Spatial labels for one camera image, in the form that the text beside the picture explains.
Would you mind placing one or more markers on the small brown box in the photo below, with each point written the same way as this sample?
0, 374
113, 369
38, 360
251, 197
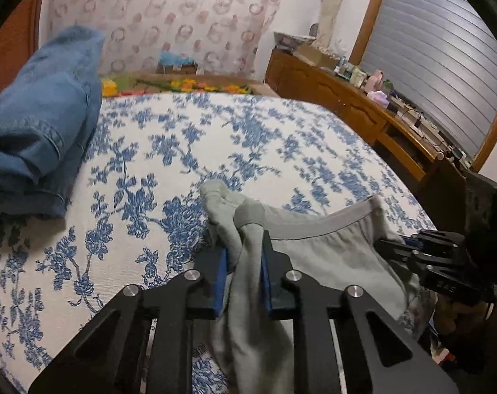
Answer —
178, 69

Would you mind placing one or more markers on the white jar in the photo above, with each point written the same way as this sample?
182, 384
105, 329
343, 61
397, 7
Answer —
357, 76

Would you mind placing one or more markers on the beige lace drape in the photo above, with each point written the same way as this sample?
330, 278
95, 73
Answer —
334, 4

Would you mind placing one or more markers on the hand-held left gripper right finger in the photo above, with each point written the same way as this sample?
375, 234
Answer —
267, 283

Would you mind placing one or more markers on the open cardboard box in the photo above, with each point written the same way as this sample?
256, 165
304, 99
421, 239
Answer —
316, 55

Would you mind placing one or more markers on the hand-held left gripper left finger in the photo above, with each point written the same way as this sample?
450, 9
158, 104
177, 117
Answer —
220, 283

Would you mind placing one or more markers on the folded blue jeans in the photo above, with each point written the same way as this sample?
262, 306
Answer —
35, 111

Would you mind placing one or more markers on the colourful floral pillow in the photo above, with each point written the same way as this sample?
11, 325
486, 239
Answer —
191, 85

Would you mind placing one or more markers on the person's right hand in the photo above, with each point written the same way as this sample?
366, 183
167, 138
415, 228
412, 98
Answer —
451, 316

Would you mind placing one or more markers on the teal fluffy bundle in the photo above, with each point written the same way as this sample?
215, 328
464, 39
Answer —
176, 58

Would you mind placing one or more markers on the blue floral bedsheet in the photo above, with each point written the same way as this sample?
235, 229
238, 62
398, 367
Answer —
252, 139

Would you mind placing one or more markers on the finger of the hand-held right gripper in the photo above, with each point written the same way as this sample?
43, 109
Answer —
396, 251
437, 241

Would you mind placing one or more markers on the pink tissue box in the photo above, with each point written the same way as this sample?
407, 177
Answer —
379, 98

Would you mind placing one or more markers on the pink bottle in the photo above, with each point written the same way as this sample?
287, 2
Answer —
374, 80

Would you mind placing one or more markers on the grey underwear garment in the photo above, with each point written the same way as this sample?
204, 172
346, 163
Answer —
334, 262

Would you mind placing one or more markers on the person's right forearm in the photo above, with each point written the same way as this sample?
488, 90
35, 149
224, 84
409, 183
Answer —
486, 340

